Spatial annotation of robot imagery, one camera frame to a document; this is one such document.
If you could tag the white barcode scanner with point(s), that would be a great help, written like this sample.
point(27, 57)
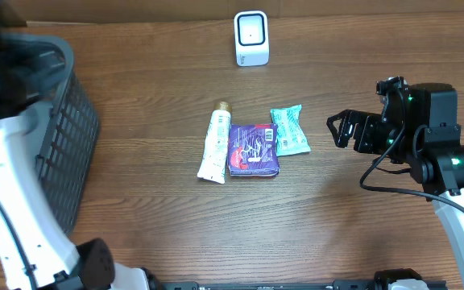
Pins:
point(251, 38)

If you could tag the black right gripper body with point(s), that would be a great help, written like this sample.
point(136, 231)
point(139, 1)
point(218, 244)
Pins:
point(374, 135)

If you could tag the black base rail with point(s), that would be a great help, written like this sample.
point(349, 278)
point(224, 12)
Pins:
point(335, 285)

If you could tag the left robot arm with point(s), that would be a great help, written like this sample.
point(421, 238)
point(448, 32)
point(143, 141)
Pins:
point(35, 252)

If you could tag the teal snack packet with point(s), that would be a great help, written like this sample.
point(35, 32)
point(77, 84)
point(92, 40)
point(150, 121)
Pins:
point(290, 139)

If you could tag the white tube gold cap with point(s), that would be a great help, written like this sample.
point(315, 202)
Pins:
point(213, 164)

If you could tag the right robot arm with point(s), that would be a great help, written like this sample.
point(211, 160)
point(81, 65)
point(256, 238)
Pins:
point(418, 127)

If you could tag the grey plastic basket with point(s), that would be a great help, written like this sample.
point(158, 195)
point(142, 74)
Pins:
point(62, 132)

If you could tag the purple snack packet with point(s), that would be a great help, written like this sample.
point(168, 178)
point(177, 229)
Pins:
point(252, 150)

